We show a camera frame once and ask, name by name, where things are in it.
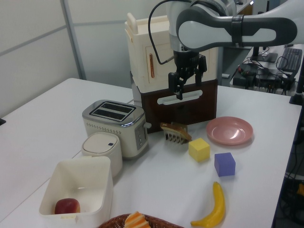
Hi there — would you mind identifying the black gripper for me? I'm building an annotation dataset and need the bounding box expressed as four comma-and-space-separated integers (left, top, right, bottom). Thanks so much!
168, 50, 207, 100

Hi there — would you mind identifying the long ridged orange-white bread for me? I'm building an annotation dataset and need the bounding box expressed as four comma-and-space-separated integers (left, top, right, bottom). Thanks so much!
125, 211, 150, 228

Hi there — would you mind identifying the brown bread slice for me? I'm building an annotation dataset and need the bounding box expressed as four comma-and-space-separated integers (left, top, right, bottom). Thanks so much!
160, 122, 192, 141

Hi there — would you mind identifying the metal toast rack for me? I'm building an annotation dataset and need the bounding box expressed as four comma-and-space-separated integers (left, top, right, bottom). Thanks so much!
163, 122, 190, 145

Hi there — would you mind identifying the pink plate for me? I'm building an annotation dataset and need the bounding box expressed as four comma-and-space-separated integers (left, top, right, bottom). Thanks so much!
206, 116, 254, 145

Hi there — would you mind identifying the yellow cube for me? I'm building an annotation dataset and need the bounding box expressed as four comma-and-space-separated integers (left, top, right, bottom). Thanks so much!
188, 137, 211, 163

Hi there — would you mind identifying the black monitor stand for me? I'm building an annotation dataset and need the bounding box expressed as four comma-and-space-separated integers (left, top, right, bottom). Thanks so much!
249, 45, 278, 63

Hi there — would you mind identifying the purple cube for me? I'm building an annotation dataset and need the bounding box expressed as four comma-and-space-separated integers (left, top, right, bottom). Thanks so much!
214, 152, 237, 177

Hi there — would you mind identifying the cream and chrome toaster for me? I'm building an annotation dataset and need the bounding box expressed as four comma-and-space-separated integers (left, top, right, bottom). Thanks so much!
82, 99, 152, 160

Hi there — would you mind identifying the black keyboard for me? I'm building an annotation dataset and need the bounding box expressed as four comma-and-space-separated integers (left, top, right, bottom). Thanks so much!
276, 47, 304, 71

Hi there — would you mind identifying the small cream lidded bin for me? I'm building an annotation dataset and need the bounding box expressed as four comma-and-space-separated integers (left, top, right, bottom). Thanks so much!
81, 132, 124, 179

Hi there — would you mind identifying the yellow banana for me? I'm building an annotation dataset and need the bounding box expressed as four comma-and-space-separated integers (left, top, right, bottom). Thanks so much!
190, 181, 226, 228

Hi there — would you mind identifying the white square plastic tub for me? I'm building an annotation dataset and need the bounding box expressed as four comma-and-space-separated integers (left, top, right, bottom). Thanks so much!
39, 155, 114, 226

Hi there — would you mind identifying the brown wicker basket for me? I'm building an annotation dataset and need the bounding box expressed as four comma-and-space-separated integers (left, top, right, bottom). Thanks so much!
97, 213, 185, 228

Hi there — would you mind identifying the red apple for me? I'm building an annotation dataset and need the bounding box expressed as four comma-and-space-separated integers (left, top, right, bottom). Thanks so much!
54, 198, 81, 215

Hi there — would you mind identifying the brown drawer with white handle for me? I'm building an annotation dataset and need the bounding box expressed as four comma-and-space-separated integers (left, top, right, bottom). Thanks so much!
131, 77, 219, 133

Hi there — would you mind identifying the cream plastic cabinet with handles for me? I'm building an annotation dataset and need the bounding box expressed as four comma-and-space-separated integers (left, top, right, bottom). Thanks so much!
124, 12, 218, 90

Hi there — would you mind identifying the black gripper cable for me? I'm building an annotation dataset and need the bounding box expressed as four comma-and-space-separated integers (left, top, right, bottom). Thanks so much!
148, 0, 176, 65

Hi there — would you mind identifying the black electronics box with cables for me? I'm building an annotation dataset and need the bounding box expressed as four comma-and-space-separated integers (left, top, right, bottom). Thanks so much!
232, 63, 297, 93

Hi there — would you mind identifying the black clamp post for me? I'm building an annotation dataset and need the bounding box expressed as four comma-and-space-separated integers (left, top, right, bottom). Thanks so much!
289, 68, 304, 105

